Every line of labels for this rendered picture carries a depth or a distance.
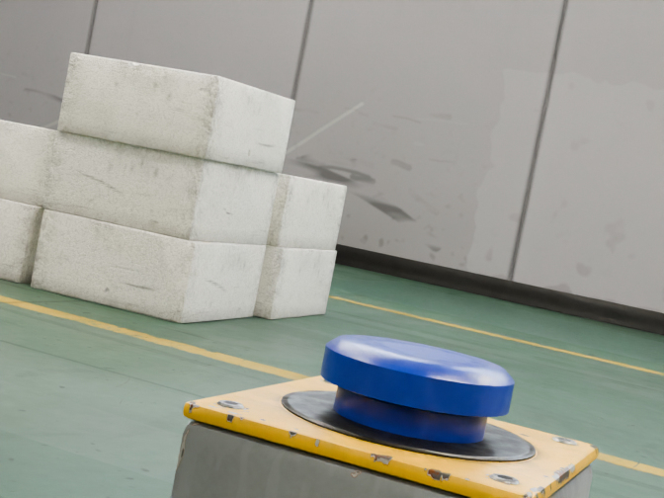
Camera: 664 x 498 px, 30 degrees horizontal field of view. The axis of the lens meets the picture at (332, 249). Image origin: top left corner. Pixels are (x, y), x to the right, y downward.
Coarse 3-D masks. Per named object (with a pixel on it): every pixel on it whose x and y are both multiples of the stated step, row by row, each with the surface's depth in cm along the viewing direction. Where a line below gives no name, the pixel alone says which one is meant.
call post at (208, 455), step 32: (192, 448) 24; (224, 448) 24; (256, 448) 23; (288, 448) 23; (192, 480) 24; (224, 480) 24; (256, 480) 23; (288, 480) 23; (320, 480) 23; (352, 480) 23; (384, 480) 22; (576, 480) 26
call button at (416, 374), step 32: (352, 352) 25; (384, 352) 25; (416, 352) 26; (448, 352) 27; (352, 384) 24; (384, 384) 24; (416, 384) 24; (448, 384) 24; (480, 384) 24; (512, 384) 25; (352, 416) 25; (384, 416) 24; (416, 416) 24; (448, 416) 24; (480, 416) 24
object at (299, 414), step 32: (288, 384) 28; (320, 384) 29; (192, 416) 24; (224, 416) 24; (256, 416) 24; (288, 416) 24; (320, 416) 25; (320, 448) 23; (352, 448) 23; (384, 448) 23; (416, 448) 23; (448, 448) 24; (480, 448) 25; (512, 448) 25; (544, 448) 26; (576, 448) 27; (416, 480) 22; (448, 480) 22; (480, 480) 22; (512, 480) 22; (544, 480) 23
